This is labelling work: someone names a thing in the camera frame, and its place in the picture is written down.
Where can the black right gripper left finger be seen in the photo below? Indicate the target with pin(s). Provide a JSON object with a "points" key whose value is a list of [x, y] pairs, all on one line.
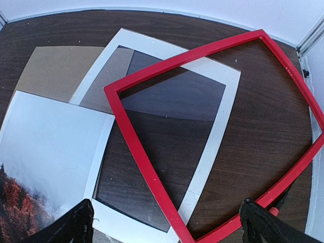
{"points": [[74, 226]]}

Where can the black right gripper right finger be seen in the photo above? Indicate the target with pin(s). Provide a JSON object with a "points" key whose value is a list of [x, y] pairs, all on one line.
{"points": [[259, 225]]}

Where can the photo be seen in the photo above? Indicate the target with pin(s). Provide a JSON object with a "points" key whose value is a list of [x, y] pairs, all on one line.
{"points": [[51, 154]]}

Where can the brown frame backing board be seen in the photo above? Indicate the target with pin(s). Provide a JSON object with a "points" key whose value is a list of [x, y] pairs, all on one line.
{"points": [[56, 73]]}

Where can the left aluminium corner post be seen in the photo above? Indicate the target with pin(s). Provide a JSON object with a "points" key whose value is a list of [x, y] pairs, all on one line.
{"points": [[3, 19]]}

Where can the clear frame glass pane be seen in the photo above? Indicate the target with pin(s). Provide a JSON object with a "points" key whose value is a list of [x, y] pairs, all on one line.
{"points": [[172, 115]]}

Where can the red picture frame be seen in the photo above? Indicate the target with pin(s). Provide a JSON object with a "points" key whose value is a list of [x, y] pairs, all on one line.
{"points": [[145, 166]]}

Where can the aluminium corner post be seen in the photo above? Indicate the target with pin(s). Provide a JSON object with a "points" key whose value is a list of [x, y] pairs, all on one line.
{"points": [[311, 39], [3, 19]]}

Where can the right aluminium corner post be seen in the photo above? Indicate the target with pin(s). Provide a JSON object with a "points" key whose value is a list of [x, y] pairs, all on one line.
{"points": [[311, 39]]}

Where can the red handled screwdriver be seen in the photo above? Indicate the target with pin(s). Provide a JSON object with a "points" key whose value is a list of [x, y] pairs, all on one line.
{"points": [[274, 211]]}

